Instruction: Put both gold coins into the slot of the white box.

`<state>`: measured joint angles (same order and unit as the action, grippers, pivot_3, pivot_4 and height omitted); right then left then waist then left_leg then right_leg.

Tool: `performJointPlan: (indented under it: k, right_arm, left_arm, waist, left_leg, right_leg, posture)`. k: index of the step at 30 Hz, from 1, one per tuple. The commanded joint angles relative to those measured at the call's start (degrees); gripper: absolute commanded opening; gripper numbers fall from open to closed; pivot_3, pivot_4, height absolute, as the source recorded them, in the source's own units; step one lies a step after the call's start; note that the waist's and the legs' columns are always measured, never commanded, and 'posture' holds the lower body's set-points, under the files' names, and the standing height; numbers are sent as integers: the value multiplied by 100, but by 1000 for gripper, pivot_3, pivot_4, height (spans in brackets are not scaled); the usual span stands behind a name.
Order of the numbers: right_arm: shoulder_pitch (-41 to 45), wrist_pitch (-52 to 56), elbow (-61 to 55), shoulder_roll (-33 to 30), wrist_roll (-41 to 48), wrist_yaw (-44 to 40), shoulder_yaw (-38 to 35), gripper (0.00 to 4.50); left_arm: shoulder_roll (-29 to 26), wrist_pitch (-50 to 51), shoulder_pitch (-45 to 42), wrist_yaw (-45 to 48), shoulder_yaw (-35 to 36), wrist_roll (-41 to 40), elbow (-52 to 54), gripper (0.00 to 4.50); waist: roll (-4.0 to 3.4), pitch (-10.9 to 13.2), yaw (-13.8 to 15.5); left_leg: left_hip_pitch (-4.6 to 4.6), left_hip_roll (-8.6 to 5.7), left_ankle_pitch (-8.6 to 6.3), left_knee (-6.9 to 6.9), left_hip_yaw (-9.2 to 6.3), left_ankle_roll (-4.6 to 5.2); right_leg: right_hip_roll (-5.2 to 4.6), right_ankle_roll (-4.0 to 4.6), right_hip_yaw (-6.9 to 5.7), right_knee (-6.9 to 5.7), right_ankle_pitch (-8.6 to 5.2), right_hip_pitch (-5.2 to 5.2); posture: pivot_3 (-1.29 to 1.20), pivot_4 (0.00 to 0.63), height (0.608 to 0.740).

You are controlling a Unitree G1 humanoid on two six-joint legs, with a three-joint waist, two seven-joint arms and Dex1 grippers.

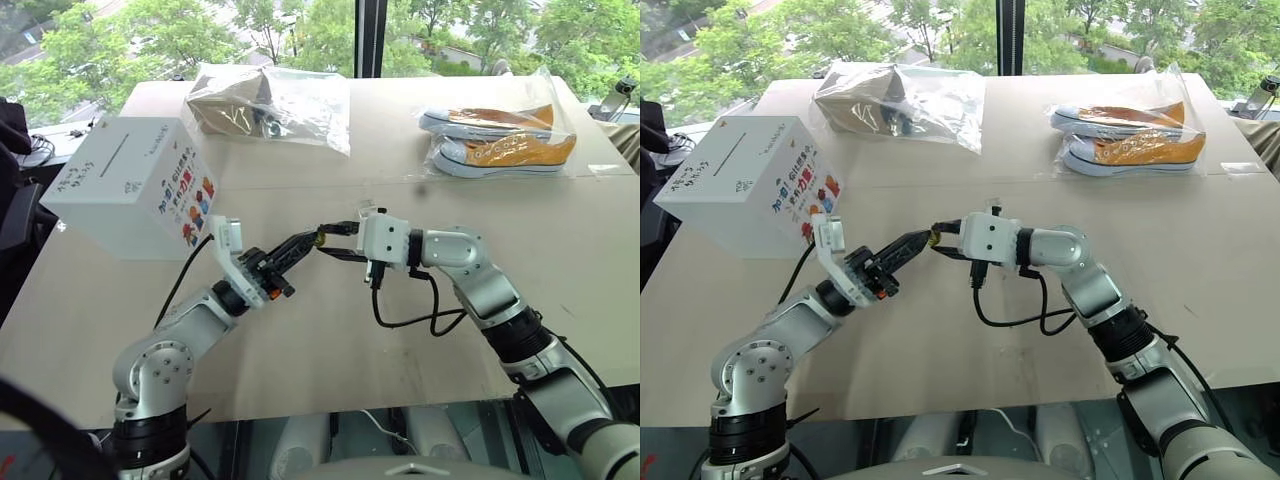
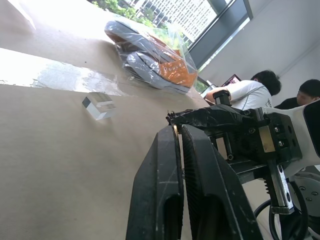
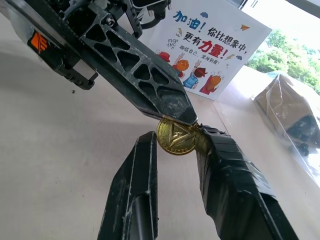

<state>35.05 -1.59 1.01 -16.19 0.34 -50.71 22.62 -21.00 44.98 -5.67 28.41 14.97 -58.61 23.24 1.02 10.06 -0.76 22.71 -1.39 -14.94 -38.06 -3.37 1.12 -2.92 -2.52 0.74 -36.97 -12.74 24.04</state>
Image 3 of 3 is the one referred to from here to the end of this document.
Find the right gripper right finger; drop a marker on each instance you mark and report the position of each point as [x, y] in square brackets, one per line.
[237, 195]

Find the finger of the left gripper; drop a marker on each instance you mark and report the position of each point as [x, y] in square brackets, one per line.
[160, 82]

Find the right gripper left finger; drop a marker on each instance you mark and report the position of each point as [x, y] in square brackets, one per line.
[140, 200]

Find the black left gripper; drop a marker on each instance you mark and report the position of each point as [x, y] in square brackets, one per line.
[57, 57]

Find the gold coin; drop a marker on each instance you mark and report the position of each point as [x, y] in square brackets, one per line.
[172, 140]

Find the white printed cardboard box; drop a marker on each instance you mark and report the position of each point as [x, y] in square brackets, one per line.
[225, 37]

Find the clear plastic bag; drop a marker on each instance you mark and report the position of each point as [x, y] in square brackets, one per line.
[308, 170]

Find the small black object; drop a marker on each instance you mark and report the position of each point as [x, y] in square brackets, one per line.
[305, 130]

